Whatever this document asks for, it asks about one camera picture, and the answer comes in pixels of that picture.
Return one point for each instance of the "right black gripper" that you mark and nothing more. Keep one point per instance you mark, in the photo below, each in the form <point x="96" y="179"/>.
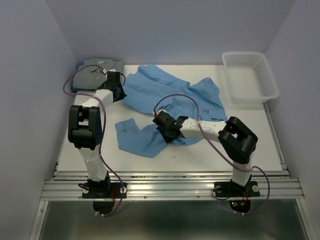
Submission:
<point x="168" y="138"/>

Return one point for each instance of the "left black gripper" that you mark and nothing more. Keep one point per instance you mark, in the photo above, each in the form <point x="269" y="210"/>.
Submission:
<point x="122" y="95"/>

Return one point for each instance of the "light blue long sleeve shirt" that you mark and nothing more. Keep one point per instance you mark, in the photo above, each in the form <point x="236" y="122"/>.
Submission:
<point x="152" y="88"/>

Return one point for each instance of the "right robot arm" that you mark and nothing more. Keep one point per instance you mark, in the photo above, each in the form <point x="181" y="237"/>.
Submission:
<point x="237" y="140"/>

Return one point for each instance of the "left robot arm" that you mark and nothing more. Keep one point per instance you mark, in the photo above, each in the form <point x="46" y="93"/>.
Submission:
<point x="86" y="126"/>

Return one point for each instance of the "white plastic basket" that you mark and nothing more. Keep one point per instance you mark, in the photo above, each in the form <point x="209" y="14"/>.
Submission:
<point x="249" y="77"/>

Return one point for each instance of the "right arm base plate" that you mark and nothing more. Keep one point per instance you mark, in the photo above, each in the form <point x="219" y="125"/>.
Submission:
<point x="229" y="189"/>

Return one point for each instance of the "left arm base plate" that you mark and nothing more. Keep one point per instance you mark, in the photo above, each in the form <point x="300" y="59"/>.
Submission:
<point x="102" y="190"/>

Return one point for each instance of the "aluminium rail frame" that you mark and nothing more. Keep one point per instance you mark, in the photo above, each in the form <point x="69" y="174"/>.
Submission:
<point x="176" y="173"/>

